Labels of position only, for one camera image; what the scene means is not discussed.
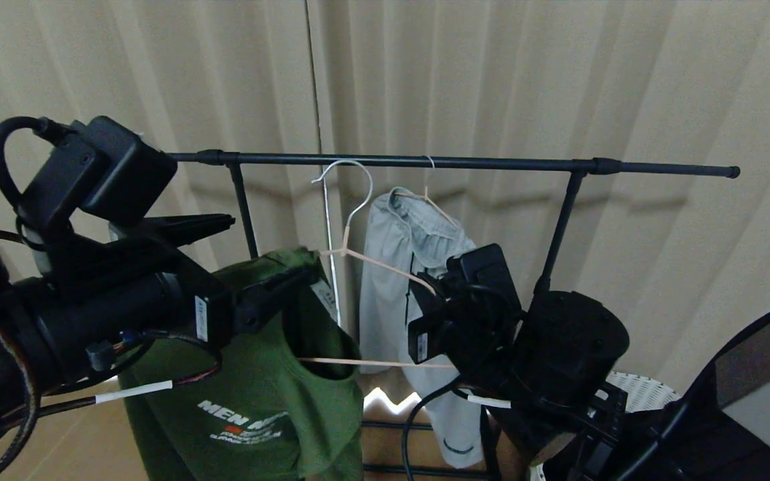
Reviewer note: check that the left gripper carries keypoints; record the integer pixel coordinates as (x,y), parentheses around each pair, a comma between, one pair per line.
(124,314)

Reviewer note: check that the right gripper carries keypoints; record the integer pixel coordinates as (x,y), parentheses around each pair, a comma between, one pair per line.
(485,354)

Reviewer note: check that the green printed t-shirt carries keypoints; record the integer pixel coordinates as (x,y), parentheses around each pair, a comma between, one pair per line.
(251,374)

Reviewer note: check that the pale grey shorts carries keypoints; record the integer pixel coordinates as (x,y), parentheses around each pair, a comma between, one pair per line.
(392,280)

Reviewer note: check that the pink clothes hanger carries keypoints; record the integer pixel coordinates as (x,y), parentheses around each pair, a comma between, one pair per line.
(385,267)
(440,208)

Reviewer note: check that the white laundry basket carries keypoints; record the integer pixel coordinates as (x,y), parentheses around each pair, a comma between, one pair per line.
(646,394)

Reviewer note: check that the black clothes rack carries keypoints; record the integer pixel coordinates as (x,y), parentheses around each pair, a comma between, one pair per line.
(492,162)

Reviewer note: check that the beige curtain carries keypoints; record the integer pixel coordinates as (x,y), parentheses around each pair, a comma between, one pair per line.
(559,80)

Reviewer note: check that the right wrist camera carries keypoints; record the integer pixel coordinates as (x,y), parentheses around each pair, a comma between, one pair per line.
(485,277)

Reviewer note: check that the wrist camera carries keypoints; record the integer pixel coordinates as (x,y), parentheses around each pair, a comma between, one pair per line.
(124,167)
(485,277)

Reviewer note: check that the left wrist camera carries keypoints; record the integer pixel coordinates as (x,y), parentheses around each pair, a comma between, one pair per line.
(124,167)

